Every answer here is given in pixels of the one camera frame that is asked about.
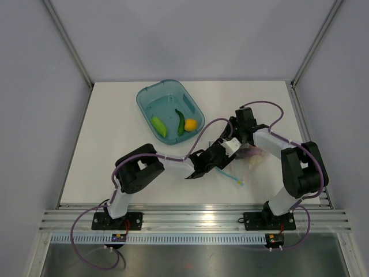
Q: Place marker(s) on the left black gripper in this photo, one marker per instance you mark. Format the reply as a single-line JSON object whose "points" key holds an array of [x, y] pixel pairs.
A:
{"points": [[226, 160]]}

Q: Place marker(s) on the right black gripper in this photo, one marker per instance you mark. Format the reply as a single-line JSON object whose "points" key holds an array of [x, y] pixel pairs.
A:
{"points": [[232, 123]]}

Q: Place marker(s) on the purple fake eggplant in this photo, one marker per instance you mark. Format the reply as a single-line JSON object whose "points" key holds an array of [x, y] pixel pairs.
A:
{"points": [[252, 151]]}

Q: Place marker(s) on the clear zip top bag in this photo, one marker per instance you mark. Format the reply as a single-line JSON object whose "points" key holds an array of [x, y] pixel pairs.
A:
{"points": [[238, 169]]}

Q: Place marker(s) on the cream fake garlic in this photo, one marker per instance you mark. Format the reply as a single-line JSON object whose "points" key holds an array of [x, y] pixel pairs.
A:
{"points": [[255, 161]]}

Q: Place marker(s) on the yellow fake fruit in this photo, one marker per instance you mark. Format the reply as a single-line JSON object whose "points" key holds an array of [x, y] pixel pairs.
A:
{"points": [[190, 125]]}

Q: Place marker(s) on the green fake chili pepper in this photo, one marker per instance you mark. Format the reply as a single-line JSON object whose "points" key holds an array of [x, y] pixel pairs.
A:
{"points": [[181, 126]]}

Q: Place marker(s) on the light green fake vegetable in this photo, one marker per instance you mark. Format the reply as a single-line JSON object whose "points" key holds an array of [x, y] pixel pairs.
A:
{"points": [[159, 126]]}

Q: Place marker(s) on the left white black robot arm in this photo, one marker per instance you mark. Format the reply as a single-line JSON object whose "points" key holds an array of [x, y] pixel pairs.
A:
{"points": [[138, 169]]}

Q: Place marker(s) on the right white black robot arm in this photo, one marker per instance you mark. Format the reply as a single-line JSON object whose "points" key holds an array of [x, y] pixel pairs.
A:
{"points": [[303, 171]]}

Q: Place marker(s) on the teal transparent plastic bin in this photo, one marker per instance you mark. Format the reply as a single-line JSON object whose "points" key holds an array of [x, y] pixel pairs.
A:
{"points": [[161, 100]]}

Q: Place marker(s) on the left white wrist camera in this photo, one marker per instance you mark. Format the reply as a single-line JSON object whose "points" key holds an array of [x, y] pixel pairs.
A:
{"points": [[231, 146]]}

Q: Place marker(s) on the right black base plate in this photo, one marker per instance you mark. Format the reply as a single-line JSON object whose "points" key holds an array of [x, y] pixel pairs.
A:
{"points": [[257, 221]]}

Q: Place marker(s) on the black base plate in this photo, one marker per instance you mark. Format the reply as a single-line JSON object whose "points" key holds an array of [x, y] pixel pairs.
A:
{"points": [[132, 221], [257, 221]]}

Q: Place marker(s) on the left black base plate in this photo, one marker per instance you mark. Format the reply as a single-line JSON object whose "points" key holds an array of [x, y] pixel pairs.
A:
{"points": [[132, 221]]}

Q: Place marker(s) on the right aluminium frame post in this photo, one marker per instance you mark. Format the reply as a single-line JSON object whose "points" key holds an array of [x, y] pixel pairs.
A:
{"points": [[318, 39]]}

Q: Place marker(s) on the aluminium frame post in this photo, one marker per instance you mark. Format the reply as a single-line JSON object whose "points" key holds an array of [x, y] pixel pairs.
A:
{"points": [[58, 24], [318, 39]]}

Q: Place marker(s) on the aluminium mounting rail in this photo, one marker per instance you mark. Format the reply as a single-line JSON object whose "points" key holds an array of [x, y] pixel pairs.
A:
{"points": [[193, 218]]}

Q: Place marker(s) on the white slotted cable duct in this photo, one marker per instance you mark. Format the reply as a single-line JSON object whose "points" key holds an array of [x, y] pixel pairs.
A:
{"points": [[160, 239]]}

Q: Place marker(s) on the left aluminium frame post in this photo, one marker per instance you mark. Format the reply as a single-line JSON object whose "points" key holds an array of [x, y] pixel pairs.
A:
{"points": [[58, 24]]}

